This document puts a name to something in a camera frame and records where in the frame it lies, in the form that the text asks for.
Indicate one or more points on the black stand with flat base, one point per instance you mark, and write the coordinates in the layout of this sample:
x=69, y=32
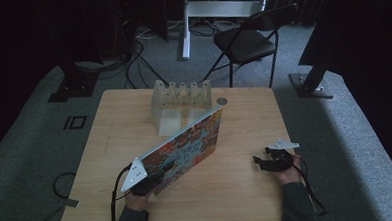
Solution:
x=74, y=84

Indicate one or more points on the black slanted stand with base plate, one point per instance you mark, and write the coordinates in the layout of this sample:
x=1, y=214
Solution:
x=311, y=83

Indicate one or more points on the grey tape piece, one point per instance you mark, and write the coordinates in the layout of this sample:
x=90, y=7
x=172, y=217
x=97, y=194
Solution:
x=68, y=202

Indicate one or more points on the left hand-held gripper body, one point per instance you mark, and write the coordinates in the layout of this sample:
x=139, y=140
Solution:
x=135, y=178

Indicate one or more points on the colourful picture book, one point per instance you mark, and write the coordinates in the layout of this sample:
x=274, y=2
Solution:
x=189, y=147

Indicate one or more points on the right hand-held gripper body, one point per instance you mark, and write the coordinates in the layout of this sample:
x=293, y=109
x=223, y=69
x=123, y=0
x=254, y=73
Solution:
x=279, y=160

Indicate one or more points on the black folding chair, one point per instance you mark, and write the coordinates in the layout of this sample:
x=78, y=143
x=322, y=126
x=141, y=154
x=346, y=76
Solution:
x=244, y=45

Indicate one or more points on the person's left hand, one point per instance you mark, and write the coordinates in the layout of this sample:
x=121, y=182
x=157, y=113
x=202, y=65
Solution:
x=138, y=202

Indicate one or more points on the grey round table grommet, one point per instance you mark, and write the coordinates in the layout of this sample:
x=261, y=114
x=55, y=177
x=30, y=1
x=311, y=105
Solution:
x=222, y=100

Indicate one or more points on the white metal stand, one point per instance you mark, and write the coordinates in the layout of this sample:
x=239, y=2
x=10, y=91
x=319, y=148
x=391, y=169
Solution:
x=187, y=31

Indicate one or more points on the person's right hand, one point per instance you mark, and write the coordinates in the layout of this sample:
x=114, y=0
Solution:
x=292, y=174

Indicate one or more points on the clear acrylic book rack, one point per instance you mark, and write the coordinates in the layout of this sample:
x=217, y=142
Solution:
x=167, y=101

